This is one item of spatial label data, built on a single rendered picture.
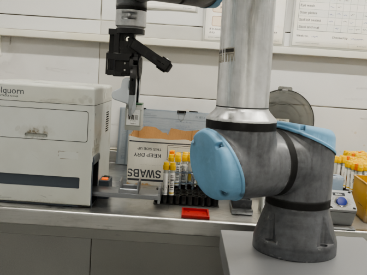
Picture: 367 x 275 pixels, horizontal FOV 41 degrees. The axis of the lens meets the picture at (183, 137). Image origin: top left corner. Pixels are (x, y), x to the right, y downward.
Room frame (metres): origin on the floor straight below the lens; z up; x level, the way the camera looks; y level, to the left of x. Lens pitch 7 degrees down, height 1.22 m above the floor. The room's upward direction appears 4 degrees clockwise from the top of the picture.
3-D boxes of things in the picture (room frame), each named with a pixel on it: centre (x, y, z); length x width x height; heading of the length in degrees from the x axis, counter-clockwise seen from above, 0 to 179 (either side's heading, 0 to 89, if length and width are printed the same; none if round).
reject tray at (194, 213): (1.19, -0.04, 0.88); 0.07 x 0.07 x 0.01; 0
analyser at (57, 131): (1.33, 0.34, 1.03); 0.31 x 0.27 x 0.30; 90
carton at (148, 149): (1.62, 0.05, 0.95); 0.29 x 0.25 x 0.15; 0
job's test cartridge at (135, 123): (1.24, 0.13, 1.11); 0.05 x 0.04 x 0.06; 178
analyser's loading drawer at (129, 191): (1.24, 0.15, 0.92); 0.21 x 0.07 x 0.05; 90
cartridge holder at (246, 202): (1.26, -0.16, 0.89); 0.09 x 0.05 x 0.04; 179
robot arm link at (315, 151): (0.88, -0.21, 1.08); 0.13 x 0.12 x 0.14; 120
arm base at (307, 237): (0.88, -0.22, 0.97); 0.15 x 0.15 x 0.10
